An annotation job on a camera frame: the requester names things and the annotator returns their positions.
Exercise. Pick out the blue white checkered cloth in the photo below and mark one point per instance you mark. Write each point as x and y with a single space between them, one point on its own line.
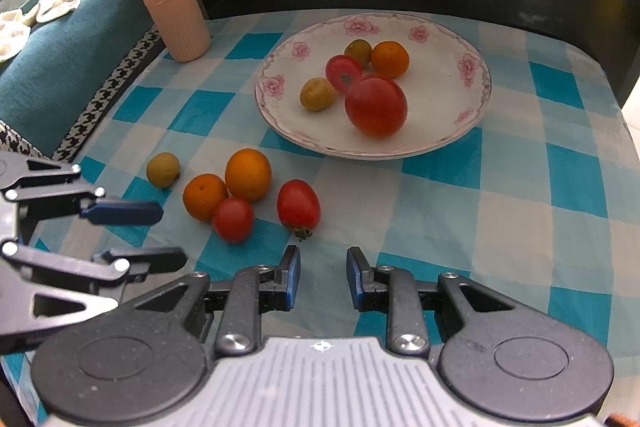
540 201

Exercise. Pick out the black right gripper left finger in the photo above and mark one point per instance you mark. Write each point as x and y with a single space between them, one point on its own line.
149 358

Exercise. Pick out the yellow-brown fruit on plate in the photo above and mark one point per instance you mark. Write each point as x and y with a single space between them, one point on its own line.
317 94

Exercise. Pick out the small red fruit on plate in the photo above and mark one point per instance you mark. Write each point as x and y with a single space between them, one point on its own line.
343 72

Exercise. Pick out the houndstooth trim fabric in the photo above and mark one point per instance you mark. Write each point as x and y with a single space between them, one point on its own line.
146 50

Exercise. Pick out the dark yellow-green fruit on plate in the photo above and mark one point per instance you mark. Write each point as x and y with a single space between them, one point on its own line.
360 50

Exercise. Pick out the teal sofa cushion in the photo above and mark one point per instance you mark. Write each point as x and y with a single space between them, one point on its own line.
50 82

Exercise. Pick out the round red tomato on cloth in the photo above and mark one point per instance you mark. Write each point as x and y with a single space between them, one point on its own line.
233 220

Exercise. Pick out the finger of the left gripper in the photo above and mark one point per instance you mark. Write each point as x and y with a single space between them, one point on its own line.
36 189
27 272

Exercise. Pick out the orange on plate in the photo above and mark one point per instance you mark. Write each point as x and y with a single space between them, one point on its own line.
390 59

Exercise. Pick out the yellow-green fruit on cloth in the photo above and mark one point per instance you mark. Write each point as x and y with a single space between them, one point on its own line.
163 170

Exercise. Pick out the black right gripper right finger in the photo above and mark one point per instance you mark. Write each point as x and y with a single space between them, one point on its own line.
492 356

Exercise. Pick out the white floral plate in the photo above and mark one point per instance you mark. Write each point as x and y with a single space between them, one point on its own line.
447 87

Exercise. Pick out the left orange on cloth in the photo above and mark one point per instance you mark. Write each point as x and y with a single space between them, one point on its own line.
202 195

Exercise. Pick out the large red tomato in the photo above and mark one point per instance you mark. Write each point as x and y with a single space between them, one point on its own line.
377 107

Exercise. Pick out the oblong red tomato with stem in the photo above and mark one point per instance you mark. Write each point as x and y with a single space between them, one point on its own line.
298 208

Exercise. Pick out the white lace doily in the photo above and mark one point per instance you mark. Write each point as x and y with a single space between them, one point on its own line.
16 26

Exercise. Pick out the larger orange on cloth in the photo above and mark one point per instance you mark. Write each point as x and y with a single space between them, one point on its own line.
248 175

